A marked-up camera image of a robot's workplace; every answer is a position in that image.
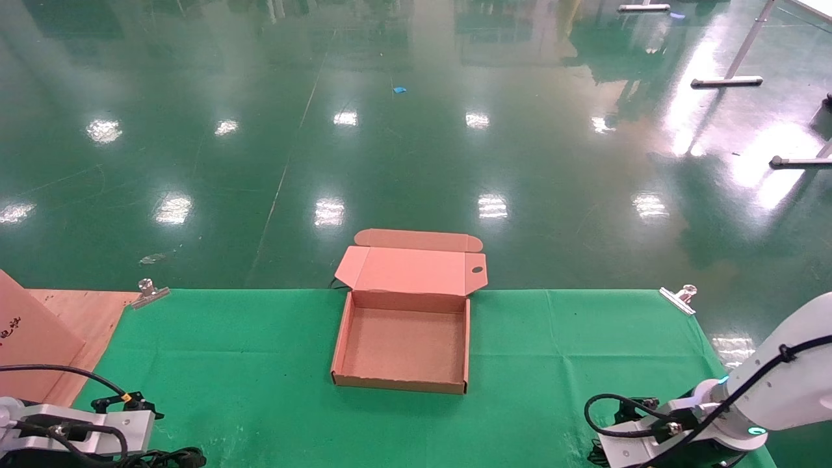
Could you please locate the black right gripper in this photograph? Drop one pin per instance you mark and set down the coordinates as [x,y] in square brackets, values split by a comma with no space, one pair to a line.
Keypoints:
[705,456]

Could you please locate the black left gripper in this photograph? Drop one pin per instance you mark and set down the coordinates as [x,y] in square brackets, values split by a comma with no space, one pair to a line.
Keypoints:
[65,461]

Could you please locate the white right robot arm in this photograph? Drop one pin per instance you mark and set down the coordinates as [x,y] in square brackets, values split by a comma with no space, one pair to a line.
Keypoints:
[793,377]

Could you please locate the brown cardboard box at left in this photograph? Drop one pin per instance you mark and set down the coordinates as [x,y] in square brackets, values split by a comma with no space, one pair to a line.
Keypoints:
[32,344]

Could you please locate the open brown cardboard box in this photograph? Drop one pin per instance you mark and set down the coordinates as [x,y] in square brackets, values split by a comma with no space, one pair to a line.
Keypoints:
[403,344]

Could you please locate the plywood board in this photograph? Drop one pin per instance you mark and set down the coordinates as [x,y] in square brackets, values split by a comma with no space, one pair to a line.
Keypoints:
[97,318]

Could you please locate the silver metal spring clip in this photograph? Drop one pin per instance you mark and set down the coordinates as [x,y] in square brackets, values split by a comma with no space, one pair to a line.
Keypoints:
[677,300]
[151,296]

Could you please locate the green table cloth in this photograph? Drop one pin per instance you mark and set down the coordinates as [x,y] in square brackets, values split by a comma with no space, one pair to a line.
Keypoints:
[260,390]

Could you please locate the grey table foot bar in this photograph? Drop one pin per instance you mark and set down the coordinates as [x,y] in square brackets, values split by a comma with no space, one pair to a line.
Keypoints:
[799,162]

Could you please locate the white table foot bar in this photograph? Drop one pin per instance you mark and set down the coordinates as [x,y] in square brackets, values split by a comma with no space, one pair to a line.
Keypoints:
[643,8]

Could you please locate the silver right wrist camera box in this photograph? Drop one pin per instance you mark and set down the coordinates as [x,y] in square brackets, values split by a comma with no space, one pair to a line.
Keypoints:
[640,445]

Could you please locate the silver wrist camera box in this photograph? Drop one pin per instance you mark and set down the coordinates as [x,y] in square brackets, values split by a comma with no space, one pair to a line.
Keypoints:
[97,432]
[640,445]

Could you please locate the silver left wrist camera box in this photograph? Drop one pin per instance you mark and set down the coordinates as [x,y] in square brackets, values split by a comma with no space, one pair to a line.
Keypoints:
[97,432]

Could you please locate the white table frame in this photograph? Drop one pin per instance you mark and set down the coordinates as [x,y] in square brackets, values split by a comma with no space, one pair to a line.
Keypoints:
[728,81]

